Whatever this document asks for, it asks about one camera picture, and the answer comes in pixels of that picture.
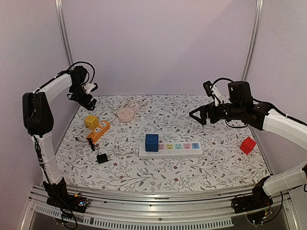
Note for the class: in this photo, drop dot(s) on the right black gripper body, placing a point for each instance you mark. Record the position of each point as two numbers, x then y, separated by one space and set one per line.
210 114

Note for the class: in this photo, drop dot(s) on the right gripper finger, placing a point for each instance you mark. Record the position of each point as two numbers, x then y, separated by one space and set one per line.
203 110
202 119

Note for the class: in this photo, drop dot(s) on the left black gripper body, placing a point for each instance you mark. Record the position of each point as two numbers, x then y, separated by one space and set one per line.
79 96

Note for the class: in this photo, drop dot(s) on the yellow cube socket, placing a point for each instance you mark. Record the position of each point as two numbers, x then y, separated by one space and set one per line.
91 122

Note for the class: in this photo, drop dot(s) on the red cube socket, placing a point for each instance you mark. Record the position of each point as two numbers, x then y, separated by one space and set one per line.
247 145

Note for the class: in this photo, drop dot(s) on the blue cube socket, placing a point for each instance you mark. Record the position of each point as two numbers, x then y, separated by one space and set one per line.
151 142

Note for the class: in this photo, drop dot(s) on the white power strip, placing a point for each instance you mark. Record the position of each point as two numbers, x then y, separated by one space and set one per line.
184 150

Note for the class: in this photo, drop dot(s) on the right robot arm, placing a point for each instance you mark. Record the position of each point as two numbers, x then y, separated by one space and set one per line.
265 117

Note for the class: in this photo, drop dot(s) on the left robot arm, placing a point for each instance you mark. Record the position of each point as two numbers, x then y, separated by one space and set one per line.
38 121

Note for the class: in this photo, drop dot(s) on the orange power strip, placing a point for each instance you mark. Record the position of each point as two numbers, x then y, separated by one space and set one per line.
98 132

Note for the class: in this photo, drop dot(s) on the pink round socket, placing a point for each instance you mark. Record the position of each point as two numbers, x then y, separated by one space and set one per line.
125 115

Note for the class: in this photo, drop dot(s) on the black power adapter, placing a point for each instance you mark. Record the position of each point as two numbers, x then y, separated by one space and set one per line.
101 158

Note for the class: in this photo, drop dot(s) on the floral table mat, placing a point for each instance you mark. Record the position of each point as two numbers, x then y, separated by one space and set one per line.
222 164

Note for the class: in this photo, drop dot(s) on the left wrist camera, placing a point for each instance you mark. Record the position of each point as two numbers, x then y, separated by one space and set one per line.
90 87

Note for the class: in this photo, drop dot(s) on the left aluminium post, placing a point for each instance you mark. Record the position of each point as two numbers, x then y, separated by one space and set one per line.
63 31

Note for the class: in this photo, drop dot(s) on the aluminium post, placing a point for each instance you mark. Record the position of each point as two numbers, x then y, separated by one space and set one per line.
253 40
63 31

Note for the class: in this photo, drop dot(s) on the right aluminium post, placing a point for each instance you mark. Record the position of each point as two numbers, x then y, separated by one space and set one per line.
253 40

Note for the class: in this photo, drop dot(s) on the aluminium front rail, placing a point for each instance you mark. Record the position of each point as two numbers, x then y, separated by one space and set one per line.
199 210

